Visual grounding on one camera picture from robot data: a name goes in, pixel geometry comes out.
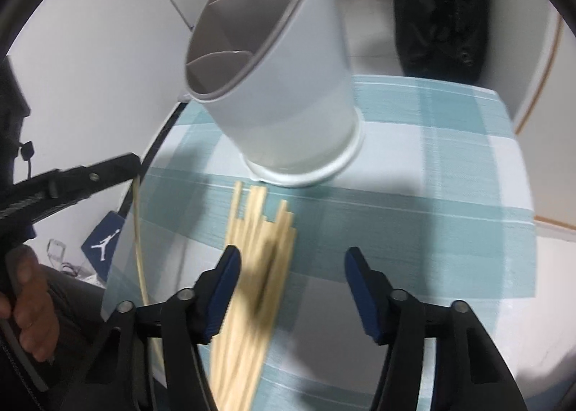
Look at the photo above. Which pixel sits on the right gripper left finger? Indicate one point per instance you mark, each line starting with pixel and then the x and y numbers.
pixel 191 318

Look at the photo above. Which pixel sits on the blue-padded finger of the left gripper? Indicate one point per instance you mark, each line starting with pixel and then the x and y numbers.
pixel 35 199

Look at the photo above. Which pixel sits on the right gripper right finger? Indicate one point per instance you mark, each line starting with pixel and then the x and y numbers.
pixel 397 320

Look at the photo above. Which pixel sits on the person's left hand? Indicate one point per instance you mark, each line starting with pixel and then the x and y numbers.
pixel 34 312

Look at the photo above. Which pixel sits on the navy Jordan shoe box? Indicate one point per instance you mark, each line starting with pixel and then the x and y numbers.
pixel 101 243

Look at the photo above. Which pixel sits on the teal plaid tablecloth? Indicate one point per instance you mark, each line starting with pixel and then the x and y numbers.
pixel 437 199

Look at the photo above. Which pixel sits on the white grey utensil holder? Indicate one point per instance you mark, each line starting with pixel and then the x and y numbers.
pixel 275 77

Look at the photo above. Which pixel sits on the black hanging backpack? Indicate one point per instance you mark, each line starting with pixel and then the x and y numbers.
pixel 443 40

